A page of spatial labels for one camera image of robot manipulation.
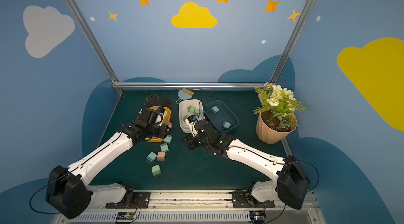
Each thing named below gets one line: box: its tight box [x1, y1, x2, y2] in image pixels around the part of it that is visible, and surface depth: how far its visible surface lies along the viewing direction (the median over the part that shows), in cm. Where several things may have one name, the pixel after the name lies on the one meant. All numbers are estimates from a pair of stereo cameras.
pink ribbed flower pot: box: [256, 109, 298, 145], surface depth 86 cm
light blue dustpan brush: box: [175, 87, 195, 105], surface depth 121 cm
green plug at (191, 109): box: [186, 105, 197, 114], surface depth 110 cm
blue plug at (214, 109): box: [210, 105, 221, 114], surface depth 110 cm
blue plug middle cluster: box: [159, 141, 169, 152], surface depth 92 cm
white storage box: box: [178, 99, 206, 134], surface depth 110 cm
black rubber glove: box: [145, 93, 172, 109], surface depth 117 cm
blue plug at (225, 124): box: [220, 120, 231, 129], surface depth 103 cm
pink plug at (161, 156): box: [156, 151, 166, 164], surface depth 88 cm
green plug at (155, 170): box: [151, 164, 161, 179], surface depth 84 cm
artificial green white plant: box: [253, 82, 307, 132], surface depth 80 cm
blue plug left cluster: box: [145, 151, 157, 164], surface depth 88 cm
